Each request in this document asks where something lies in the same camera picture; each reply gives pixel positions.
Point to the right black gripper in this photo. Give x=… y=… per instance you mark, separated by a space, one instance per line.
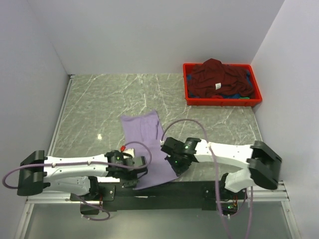
x=179 y=170

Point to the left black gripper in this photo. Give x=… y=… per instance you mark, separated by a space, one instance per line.
x=132 y=182

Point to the lavender t shirt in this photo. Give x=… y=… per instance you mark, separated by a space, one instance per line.
x=145 y=132

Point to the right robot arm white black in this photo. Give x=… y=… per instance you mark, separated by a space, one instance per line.
x=258 y=164

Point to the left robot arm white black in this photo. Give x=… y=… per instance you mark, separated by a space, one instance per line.
x=78 y=175

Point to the red plastic bin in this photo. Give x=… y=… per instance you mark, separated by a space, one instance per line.
x=253 y=101

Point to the dark red t shirt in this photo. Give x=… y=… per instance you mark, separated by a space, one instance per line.
x=213 y=78

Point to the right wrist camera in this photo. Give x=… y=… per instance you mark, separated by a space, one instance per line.
x=172 y=146

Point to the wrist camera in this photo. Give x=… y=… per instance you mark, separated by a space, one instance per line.
x=172 y=146
x=121 y=157

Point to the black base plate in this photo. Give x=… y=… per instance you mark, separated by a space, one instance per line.
x=173 y=195

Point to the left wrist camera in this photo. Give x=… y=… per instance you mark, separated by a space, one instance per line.
x=121 y=157

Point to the aluminium front rail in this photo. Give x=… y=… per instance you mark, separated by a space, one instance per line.
x=259 y=195

